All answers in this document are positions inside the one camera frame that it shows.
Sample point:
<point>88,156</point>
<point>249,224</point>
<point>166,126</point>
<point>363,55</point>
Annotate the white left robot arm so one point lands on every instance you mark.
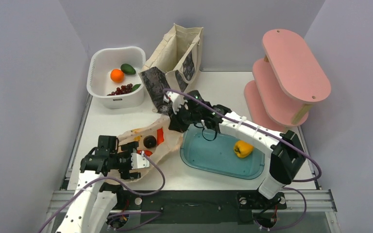
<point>94,199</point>

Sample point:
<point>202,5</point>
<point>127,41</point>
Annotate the aluminium frame rail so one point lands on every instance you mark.
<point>311,208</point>

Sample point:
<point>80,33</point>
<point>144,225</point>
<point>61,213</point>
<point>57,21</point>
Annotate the red chili pepper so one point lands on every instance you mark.
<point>160,136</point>

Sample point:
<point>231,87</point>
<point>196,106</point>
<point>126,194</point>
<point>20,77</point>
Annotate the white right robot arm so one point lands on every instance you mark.
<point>283,149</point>

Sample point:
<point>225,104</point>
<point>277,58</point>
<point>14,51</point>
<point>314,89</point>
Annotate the orange plastic grocery bag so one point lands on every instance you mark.
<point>134,127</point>

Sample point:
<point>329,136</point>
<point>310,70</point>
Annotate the green avocado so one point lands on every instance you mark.
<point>128,69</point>

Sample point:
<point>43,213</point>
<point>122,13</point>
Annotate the teal plastic tray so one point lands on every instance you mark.
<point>205,150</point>

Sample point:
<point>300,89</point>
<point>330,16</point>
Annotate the red grape bunch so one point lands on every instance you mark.
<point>125,89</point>

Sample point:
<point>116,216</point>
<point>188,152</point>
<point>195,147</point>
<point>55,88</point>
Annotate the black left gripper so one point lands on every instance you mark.
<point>128,149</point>

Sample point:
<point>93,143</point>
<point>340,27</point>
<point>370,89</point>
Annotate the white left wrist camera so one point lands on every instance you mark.
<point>139,160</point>

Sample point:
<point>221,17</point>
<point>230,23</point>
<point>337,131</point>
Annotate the pink three-tier shelf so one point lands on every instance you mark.
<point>288,82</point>

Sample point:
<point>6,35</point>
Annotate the yellow bell pepper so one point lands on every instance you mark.
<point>242,149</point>

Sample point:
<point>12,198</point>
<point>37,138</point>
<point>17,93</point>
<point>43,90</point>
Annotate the canvas tote bag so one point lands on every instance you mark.
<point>174,64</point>

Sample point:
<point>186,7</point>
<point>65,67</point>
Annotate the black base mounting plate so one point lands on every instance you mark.
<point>201,206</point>

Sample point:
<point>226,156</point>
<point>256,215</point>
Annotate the white plastic basket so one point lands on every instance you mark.
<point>99,83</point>

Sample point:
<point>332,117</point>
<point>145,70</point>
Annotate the orange fruit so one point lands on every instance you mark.
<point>117,76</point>

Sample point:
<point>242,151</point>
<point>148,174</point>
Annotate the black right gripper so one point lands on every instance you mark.
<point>176,123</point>

